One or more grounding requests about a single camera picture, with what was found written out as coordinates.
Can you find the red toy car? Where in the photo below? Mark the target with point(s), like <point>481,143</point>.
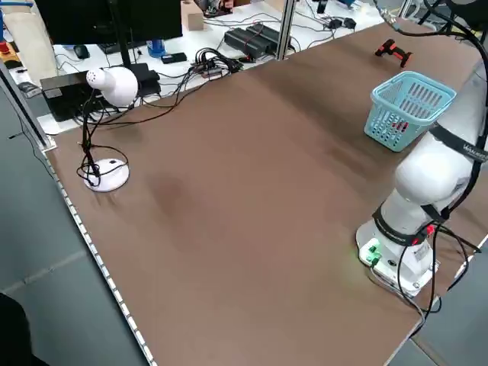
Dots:
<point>400,126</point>

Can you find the orange black barcode scanner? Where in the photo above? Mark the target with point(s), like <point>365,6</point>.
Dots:
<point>396,53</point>

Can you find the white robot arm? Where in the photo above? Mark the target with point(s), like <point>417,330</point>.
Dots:
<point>423,179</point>

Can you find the light blue plastic basket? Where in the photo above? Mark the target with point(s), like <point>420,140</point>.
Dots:
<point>400,108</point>

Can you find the black ribbed power supply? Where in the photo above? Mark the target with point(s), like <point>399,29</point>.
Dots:
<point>268,34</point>
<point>244,42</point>

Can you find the black phone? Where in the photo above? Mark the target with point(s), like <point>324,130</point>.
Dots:
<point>173,58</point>

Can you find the blue container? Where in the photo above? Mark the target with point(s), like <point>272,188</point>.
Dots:
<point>156,47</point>

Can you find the white desk lamp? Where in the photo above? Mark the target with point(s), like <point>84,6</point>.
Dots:
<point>114,85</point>

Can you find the wooden block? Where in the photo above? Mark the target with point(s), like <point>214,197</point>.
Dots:
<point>192,17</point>

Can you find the black power adapter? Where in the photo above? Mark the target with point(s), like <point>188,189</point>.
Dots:
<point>334,23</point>

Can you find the black keyboard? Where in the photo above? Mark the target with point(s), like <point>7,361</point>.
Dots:
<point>114,46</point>

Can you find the black box device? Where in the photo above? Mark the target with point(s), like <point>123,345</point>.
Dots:
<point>63,101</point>

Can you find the black computer mouse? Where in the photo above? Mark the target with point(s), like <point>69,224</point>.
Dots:
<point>81,52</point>

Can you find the black computer monitor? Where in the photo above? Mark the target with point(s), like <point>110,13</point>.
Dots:
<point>95,19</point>

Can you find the aluminium frame post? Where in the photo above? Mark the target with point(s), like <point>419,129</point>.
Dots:
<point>286,30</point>

